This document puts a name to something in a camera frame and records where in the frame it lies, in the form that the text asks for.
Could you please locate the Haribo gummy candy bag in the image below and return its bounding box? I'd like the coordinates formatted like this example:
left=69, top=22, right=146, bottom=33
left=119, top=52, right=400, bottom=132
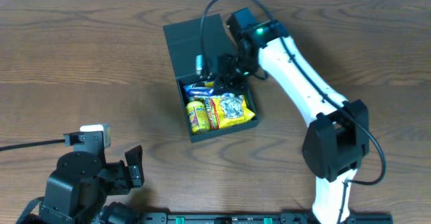
left=189, top=96, right=220, bottom=130

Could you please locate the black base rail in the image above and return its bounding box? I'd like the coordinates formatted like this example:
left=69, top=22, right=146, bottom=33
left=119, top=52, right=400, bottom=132
left=96, top=202, right=393, bottom=224

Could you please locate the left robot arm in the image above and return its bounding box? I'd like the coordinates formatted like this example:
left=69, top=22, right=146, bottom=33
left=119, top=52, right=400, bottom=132
left=16, top=145, right=144, bottom=223

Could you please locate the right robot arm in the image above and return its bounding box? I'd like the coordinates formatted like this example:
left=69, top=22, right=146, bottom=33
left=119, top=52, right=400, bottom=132
left=216, top=8, right=369, bottom=223

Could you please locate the black gift box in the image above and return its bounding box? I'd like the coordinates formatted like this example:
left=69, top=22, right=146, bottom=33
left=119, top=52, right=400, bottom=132
left=163, top=14, right=259, bottom=143

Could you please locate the right black cable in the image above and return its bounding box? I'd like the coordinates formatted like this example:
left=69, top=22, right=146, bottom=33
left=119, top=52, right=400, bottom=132
left=199, top=0, right=387, bottom=223

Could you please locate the left black cable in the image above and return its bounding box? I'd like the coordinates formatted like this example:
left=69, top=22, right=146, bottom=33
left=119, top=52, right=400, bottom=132
left=0, top=139, right=67, bottom=153

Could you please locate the yellow Hacks candy bag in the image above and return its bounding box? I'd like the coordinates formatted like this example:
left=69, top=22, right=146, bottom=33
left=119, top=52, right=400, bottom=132
left=211, top=93, right=255, bottom=129

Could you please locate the yellow Mentos bottle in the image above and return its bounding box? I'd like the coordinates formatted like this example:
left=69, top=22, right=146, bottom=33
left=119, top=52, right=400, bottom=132
left=186, top=101, right=210, bottom=135

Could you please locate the black cable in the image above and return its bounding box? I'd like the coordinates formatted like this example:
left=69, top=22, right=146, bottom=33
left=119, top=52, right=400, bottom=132
left=0, top=139, right=67, bottom=153
left=199, top=0, right=387, bottom=223

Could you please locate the purple Dairy Milk bar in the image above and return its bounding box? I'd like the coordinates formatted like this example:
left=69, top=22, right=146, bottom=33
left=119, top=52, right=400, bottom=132
left=183, top=81, right=214, bottom=98

